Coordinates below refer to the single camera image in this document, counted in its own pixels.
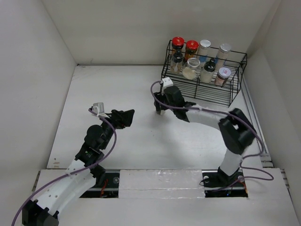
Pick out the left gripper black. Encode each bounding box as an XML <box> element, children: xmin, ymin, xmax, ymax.
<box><xmin>98</xmin><ymin>109</ymin><xmax>134</xmax><ymax>150</ymax></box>

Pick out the white lid dark sauce jar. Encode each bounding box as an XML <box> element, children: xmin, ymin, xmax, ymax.
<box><xmin>157</xmin><ymin>110</ymin><xmax>165</xmax><ymax>115</ymax></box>

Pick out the black cap beige spice bottle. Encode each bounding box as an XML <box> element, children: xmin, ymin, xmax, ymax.
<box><xmin>170</xmin><ymin>49</ymin><xmax>183</xmax><ymax>73</ymax></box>

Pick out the clear glass jar silver rim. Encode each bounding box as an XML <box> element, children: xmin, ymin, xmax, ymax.
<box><xmin>182</xmin><ymin>57</ymin><xmax>200</xmax><ymax>80</ymax></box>

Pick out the black cap white powder bottle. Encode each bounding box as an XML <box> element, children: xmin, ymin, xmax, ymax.
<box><xmin>200</xmin><ymin>58</ymin><xmax>216</xmax><ymax>83</ymax></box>

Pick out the red lid sauce jar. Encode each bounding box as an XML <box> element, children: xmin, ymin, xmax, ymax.
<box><xmin>171</xmin><ymin>36</ymin><xmax>185</xmax><ymax>51</ymax></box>
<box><xmin>183</xmin><ymin>40</ymin><xmax>199</xmax><ymax>63</ymax></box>

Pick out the white lid brown sauce jar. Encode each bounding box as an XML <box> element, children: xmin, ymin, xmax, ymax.
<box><xmin>214</xmin><ymin>67</ymin><xmax>231</xmax><ymax>87</ymax></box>

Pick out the silver lid bead bottle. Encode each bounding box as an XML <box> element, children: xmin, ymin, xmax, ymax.
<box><xmin>198</xmin><ymin>40</ymin><xmax>211</xmax><ymax>66</ymax></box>
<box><xmin>215</xmin><ymin>43</ymin><xmax>232</xmax><ymax>71</ymax></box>

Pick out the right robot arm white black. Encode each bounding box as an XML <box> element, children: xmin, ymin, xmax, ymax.
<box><xmin>151</xmin><ymin>85</ymin><xmax>257</xmax><ymax>188</ymax></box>

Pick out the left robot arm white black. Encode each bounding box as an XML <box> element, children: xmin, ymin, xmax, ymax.
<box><xmin>21</xmin><ymin>107</ymin><xmax>135</xmax><ymax>226</ymax></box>

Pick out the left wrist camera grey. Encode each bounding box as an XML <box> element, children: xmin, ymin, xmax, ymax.
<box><xmin>92</xmin><ymin>102</ymin><xmax>104</xmax><ymax>114</ymax></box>

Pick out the black wire rack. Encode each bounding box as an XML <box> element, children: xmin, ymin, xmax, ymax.
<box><xmin>161</xmin><ymin>40</ymin><xmax>248</xmax><ymax>106</ymax></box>

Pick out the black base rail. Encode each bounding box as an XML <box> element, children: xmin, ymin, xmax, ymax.
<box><xmin>82</xmin><ymin>169</ymin><xmax>248</xmax><ymax>199</ymax></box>

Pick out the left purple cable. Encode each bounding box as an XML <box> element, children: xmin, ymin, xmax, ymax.
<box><xmin>10</xmin><ymin>107</ymin><xmax>118</xmax><ymax>226</ymax></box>

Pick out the purple cable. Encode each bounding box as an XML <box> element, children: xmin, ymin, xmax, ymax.
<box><xmin>10</xmin><ymin>107</ymin><xmax>118</xmax><ymax>226</ymax></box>
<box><xmin>150</xmin><ymin>80</ymin><xmax>275</xmax><ymax>190</ymax></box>

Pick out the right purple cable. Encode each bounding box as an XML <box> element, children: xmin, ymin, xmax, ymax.
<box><xmin>150</xmin><ymin>80</ymin><xmax>275</xmax><ymax>190</ymax></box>

